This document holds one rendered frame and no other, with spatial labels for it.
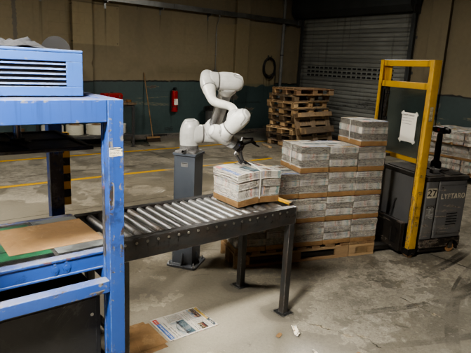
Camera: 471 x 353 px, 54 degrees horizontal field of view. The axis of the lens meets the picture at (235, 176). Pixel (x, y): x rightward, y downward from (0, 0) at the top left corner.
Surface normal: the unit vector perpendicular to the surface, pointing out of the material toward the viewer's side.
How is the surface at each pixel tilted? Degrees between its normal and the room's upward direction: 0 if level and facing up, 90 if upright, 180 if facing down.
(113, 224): 90
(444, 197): 90
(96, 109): 90
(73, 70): 90
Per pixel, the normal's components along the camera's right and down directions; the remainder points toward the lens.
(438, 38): -0.79, 0.11
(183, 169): -0.30, 0.21
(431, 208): 0.34, 0.23
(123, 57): 0.61, 0.21
